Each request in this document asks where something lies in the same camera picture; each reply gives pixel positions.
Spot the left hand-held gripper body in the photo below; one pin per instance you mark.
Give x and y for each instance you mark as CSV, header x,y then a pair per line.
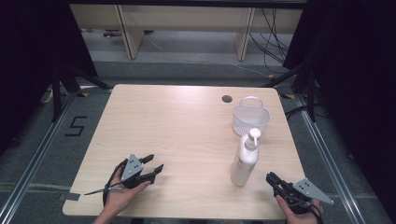
x,y
132,168

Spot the person's right hand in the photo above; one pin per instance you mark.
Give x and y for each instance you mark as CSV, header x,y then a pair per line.
x,y
295,216

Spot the white plastic basket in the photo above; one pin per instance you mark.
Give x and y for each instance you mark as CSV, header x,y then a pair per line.
x,y
251,117

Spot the black curtain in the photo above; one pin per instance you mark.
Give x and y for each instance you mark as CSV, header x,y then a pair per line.
x,y
358,77
31,62

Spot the black metal stand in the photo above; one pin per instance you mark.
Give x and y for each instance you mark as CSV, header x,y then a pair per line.
x,y
57,93
306,87

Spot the yellow black floor tape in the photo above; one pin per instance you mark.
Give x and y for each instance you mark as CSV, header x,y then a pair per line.
x,y
288,96

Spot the aluminium floor rail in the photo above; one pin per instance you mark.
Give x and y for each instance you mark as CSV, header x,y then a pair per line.
x,y
330,168
34,158

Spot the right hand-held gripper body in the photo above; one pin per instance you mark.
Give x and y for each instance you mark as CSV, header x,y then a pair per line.
x,y
308,189

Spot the person's left hand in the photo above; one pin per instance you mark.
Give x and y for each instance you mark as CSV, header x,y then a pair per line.
x,y
123,196

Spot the white pump bottle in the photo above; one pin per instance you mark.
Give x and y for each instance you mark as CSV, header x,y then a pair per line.
x,y
246,160

